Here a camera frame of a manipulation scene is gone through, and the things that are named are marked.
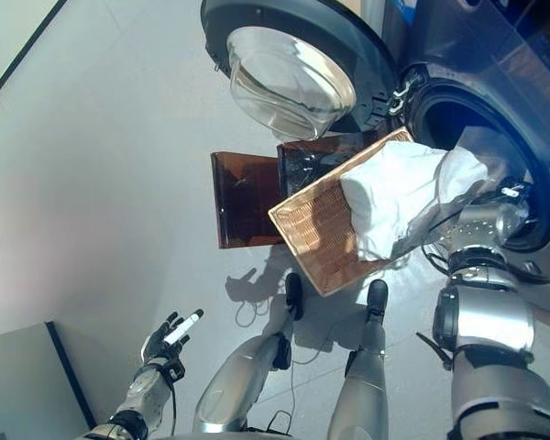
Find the grey front-load washing machine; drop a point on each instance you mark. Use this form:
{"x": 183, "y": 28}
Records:
{"x": 509, "y": 69}

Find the round washing machine door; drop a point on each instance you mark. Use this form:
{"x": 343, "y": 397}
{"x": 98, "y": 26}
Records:
{"x": 238, "y": 18}

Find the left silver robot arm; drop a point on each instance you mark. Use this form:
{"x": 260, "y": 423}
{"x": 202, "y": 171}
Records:
{"x": 142, "y": 394}

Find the white cabinet with black edge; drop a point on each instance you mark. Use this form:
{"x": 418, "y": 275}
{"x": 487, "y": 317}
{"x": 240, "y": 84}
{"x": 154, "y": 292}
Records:
{"x": 18, "y": 389}

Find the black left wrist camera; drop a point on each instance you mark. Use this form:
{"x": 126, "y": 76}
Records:
{"x": 176, "y": 370}

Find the light grey garment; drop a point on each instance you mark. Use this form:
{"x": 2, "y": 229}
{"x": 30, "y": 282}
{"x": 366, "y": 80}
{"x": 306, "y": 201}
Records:
{"x": 479, "y": 139}

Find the white garment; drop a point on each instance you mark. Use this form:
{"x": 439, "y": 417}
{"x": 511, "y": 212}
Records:
{"x": 385, "y": 192}

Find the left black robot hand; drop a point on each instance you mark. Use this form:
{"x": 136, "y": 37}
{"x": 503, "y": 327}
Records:
{"x": 158, "y": 344}

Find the right white-backed robot hand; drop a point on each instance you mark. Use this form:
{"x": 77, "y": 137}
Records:
{"x": 518, "y": 192}

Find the right silver robot leg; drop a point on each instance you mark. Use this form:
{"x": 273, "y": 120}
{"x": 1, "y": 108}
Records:
{"x": 362, "y": 380}

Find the brown translucent stool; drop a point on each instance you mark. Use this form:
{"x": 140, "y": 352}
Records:
{"x": 243, "y": 206}

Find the rectangular wicker basket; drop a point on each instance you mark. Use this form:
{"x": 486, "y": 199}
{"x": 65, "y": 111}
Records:
{"x": 321, "y": 229}

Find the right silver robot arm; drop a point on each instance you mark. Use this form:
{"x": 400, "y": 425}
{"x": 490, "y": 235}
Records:
{"x": 486, "y": 321}

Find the black baseboard strip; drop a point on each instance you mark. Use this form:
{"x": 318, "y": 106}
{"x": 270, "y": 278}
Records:
{"x": 25, "y": 55}

